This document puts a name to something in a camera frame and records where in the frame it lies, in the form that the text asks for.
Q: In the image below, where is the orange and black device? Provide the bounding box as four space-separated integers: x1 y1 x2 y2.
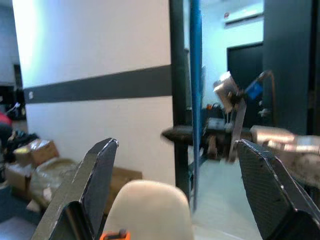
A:
99 228 131 240

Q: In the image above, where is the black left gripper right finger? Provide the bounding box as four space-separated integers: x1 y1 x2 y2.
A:
234 138 320 240

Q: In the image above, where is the white plastic chair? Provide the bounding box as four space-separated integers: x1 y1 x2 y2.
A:
103 178 196 240

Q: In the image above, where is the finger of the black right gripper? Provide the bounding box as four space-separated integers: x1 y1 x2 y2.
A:
161 126 195 145

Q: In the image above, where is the black cable with blue tag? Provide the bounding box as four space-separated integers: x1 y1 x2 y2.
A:
246 70 276 126

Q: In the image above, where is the white air conditioner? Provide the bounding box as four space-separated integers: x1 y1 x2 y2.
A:
223 9 265 28

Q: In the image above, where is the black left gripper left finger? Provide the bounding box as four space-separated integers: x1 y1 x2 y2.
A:
31 137 120 240

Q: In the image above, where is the cardboard box with plastic wrap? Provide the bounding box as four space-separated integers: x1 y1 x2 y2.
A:
13 138 60 168

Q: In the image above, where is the black door frame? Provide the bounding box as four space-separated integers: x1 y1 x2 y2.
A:
169 0 193 198

